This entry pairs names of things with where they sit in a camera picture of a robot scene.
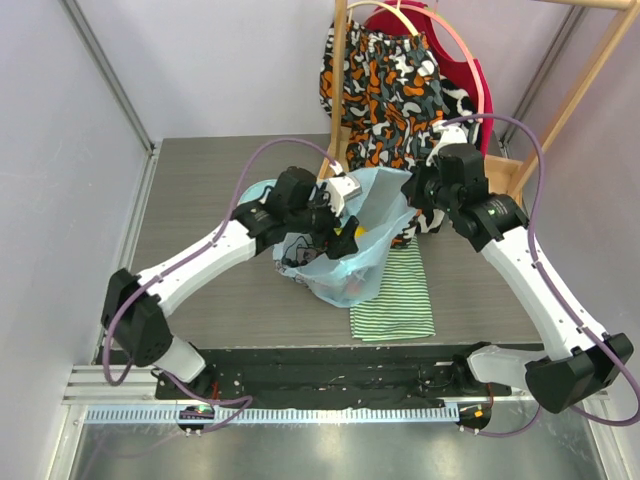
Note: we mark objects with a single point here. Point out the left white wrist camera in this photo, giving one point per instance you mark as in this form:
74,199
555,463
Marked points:
341,187

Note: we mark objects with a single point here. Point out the yellow banana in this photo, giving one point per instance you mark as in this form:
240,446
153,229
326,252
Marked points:
358,232

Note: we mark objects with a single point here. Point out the wooden clothes rack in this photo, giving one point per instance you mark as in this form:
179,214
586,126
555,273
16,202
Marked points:
506,175

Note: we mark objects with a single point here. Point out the wooden clothes hanger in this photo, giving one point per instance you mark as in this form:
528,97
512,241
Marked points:
380,7

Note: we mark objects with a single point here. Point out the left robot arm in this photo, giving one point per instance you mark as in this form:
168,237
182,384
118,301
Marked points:
137,306

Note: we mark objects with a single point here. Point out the round fruit plate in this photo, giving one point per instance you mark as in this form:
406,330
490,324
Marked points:
258,191

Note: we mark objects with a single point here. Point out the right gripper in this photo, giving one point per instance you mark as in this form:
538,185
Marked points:
417,185

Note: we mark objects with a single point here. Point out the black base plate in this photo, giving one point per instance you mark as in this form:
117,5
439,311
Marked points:
337,378

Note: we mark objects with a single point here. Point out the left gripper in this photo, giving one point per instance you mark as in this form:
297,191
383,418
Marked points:
345,243

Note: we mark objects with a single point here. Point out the red lychee bunch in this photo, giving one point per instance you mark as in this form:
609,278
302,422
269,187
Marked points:
355,287

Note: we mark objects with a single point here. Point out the light blue plastic bag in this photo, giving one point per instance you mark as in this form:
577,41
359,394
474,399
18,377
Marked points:
383,210

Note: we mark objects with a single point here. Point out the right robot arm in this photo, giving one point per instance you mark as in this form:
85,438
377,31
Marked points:
579,357

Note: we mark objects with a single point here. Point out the red garment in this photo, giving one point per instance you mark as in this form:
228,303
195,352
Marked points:
388,24

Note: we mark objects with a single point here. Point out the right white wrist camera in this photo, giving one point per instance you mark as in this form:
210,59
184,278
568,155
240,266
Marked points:
449,134

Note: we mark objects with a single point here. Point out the green striped folded cloth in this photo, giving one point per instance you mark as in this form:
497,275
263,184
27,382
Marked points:
402,309

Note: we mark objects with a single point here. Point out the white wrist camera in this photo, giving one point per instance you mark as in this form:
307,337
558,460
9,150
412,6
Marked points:
341,187
449,134

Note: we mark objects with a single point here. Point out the black white patterned garment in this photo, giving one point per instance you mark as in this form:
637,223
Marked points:
457,103

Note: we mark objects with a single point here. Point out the orange camouflage pants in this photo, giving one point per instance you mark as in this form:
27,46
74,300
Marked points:
392,95

